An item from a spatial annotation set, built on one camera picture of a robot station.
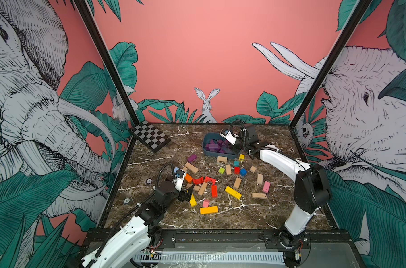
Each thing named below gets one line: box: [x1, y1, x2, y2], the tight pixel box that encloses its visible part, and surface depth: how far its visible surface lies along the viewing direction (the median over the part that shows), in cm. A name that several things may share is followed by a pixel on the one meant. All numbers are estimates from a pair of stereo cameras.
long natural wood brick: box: [184, 161, 200, 174], surface depth 100 cm
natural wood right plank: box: [251, 192, 268, 199], surface depth 88 cm
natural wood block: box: [233, 176, 243, 190], surface depth 92 cm
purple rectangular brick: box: [187, 154, 197, 164], surface depth 106 cm
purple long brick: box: [205, 143, 221, 152], surface depth 106 cm
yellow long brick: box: [189, 193, 197, 208], surface depth 85 cm
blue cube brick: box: [239, 168, 248, 177], surface depth 97 cm
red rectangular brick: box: [210, 184, 219, 199], surface depth 91 cm
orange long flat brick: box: [199, 205, 219, 215], surface depth 84 cm
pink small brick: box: [202, 198, 211, 208], surface depth 86 cm
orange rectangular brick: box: [184, 173, 193, 184], surface depth 92 cm
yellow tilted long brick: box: [224, 185, 243, 200], surface depth 90 cm
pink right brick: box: [262, 180, 272, 194], surface depth 92 cm
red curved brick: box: [192, 176, 204, 186], surface depth 92 cm
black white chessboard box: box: [130, 120, 172, 153], surface depth 113 cm
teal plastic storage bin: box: [201, 132, 241, 160], surface depth 104 cm
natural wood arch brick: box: [216, 155, 228, 165], surface depth 103 cm
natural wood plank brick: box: [225, 164, 232, 175], surface depth 99 cm
